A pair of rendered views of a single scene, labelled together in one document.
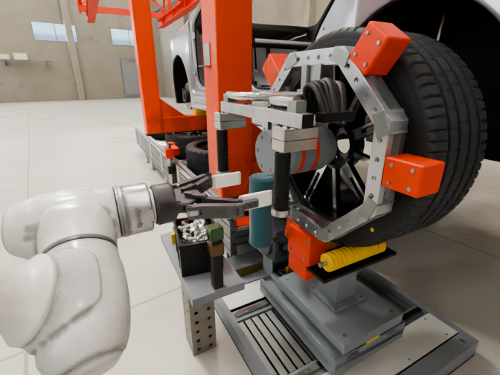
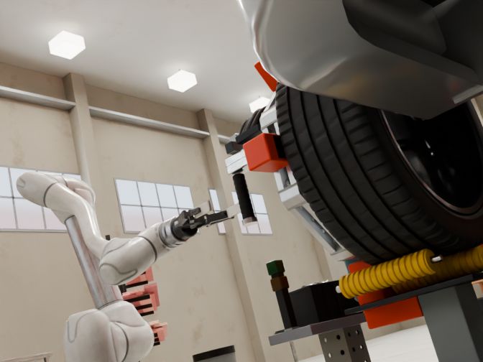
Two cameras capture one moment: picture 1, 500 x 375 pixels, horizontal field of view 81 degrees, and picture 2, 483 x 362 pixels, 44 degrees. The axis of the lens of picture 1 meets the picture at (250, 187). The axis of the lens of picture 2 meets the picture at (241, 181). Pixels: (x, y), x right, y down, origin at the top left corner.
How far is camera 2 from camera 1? 1.73 m
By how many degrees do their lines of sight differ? 77
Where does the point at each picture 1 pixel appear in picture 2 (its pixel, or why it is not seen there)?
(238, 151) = not seen: hidden behind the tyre
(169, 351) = not seen: outside the picture
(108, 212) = (156, 230)
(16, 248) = not seen: hidden behind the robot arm
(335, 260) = (344, 279)
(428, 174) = (249, 149)
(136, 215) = (164, 230)
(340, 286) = (440, 350)
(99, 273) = (124, 243)
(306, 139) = (238, 159)
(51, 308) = (104, 248)
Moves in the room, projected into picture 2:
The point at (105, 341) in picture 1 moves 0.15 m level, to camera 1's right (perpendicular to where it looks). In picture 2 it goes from (108, 260) to (112, 248)
